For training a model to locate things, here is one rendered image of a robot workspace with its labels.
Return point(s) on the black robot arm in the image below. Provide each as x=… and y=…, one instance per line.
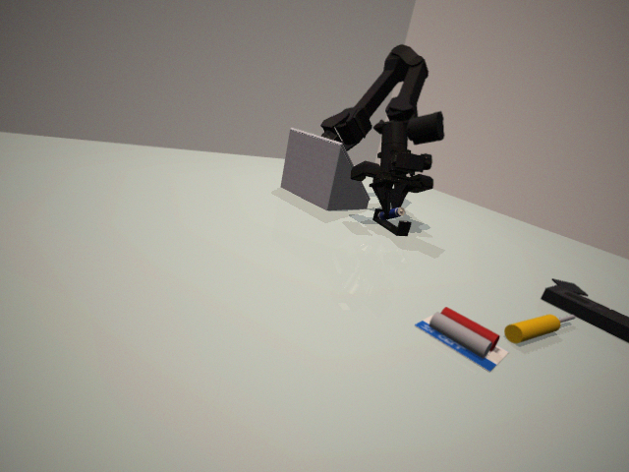
x=402, y=64

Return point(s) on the blue battery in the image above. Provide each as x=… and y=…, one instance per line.
x=395, y=212

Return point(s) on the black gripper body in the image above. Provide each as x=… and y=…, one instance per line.
x=378, y=172

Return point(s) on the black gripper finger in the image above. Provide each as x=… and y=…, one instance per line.
x=382, y=189
x=398, y=194

